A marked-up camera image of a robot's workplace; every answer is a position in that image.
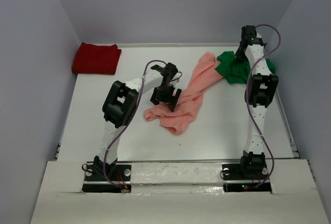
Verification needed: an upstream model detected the pink t shirt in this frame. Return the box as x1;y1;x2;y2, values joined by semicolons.
143;52;223;135

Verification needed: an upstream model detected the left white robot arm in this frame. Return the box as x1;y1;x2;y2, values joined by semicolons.
92;63;182;178

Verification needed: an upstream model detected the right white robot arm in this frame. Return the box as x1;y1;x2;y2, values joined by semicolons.
235;25;279;180

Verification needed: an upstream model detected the crumpled green t shirt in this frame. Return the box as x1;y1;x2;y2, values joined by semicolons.
216;50;277;85

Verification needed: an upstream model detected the folded red t shirt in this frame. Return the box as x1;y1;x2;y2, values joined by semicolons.
71;42;122;75

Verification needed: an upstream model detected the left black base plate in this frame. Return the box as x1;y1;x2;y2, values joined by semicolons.
82;163;132;193

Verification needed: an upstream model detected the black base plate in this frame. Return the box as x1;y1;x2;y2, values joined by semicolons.
82;163;132;193
219;163;272;193

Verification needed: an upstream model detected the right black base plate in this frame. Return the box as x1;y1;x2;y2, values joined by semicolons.
219;163;272;193

